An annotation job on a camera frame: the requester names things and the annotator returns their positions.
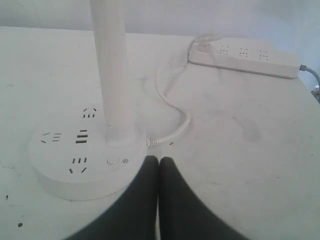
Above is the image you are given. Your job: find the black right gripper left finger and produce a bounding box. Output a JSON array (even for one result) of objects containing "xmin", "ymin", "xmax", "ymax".
[{"xmin": 68, "ymin": 156, "xmax": 159, "ymax": 240}]

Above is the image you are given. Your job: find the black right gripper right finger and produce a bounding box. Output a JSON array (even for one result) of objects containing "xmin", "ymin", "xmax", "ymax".
[{"xmin": 158, "ymin": 157, "xmax": 246, "ymax": 240}]

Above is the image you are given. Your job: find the grey power strip cable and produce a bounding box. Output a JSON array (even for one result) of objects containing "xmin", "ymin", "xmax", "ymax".
[{"xmin": 298, "ymin": 63, "xmax": 320, "ymax": 104}]

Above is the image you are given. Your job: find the white lamp power cable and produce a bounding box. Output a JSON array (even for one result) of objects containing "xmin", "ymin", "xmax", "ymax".
[{"xmin": 146, "ymin": 33, "xmax": 223, "ymax": 147}]

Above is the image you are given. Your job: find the white power strip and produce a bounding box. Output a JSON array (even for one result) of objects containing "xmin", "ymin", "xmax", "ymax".
[{"xmin": 188, "ymin": 37, "xmax": 301, "ymax": 79}]

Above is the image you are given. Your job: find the white lamp with socket base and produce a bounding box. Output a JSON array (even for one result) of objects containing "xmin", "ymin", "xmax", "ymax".
[{"xmin": 28, "ymin": 0, "xmax": 147, "ymax": 201}]

